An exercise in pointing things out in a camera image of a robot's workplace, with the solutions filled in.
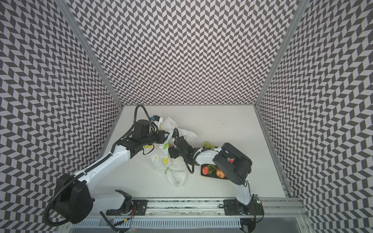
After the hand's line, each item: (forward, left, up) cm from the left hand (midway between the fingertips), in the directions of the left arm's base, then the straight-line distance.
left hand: (170, 135), depth 81 cm
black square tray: (-15, -24, -15) cm, 32 cm away
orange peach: (-17, -28, -12) cm, 35 cm away
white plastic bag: (-13, -2, -16) cm, 21 cm away
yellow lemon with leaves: (-13, -24, -15) cm, 31 cm away
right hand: (0, 0, -14) cm, 14 cm away
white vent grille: (-39, +4, -17) cm, 43 cm away
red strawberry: (-15, -20, -14) cm, 28 cm away
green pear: (+1, -22, -13) cm, 25 cm away
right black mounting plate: (-32, -33, -17) cm, 49 cm away
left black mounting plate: (-33, +15, -16) cm, 39 cm away
